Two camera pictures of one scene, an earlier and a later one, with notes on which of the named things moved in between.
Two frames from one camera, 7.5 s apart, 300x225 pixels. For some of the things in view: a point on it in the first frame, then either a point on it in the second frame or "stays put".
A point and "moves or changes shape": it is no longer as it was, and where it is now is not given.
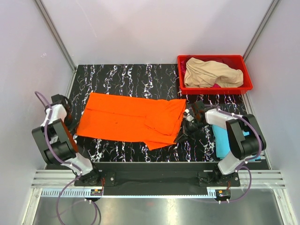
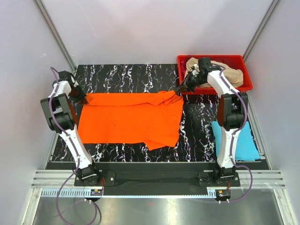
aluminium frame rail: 59,179 stays put
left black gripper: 72,126 -> 81,99
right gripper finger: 183,131 -> 188,89
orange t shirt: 157,122 moves or changes shape
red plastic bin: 237,61 stays put
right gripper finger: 178,138 -> 185,86
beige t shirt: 206,74 stays put
